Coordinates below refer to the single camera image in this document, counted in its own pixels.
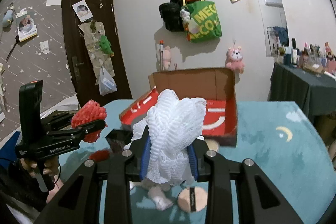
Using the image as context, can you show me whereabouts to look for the red foam net sleeve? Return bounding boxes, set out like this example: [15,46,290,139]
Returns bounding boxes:
[71,100,108,143]

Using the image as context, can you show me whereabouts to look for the red fuzzy cloth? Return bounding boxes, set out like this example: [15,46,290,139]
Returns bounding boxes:
[88,149,110,162]

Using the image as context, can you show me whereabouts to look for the white mesh bath pouf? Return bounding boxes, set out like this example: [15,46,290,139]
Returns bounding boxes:
[131,89,206,186]

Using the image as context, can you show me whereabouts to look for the white sock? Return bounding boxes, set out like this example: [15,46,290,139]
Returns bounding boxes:
[142,178,173,211]

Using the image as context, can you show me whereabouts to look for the beige powder puff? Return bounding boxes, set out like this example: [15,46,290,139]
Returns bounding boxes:
[177,186,208,213]

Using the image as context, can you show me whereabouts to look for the person's left hand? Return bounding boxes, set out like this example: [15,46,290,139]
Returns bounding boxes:
[20,156,59,177]

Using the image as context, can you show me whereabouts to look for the plastic bag on door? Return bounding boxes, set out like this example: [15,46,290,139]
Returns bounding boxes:
[99,66,117,96]

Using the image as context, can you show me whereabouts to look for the red-lined cardboard box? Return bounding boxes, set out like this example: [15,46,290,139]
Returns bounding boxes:
[120,68,238,147]

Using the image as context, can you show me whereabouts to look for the green plush on door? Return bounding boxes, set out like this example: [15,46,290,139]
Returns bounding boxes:
[99,35,114,57]

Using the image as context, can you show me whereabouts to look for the pink plush with stick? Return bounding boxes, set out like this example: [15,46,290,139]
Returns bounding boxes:
[157,40,171,71]

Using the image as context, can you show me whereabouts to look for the photo card on door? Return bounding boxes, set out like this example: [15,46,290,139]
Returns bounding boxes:
[72,0,93,22]

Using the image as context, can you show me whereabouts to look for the dark wooden door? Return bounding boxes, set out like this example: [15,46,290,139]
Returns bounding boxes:
[62,0,132,106]

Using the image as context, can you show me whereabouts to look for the dark green clothed table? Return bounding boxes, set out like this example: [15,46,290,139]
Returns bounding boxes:
[269,63,336,120]

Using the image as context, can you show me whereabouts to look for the green tote bag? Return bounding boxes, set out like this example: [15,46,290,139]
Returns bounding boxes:
[180,1,222,43]

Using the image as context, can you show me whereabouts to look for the pink plush on wall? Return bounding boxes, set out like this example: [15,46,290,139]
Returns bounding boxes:
[226,47,245,74]

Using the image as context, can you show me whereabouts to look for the framed photo on left wall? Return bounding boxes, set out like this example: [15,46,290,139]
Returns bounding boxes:
[16,12,38,42]

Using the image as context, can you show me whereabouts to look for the black bag on wall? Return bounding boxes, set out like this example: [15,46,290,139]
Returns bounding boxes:
[159,0,184,32]

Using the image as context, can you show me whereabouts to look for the wall mirror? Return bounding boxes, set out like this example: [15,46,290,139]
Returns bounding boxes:
[258,0,289,57]

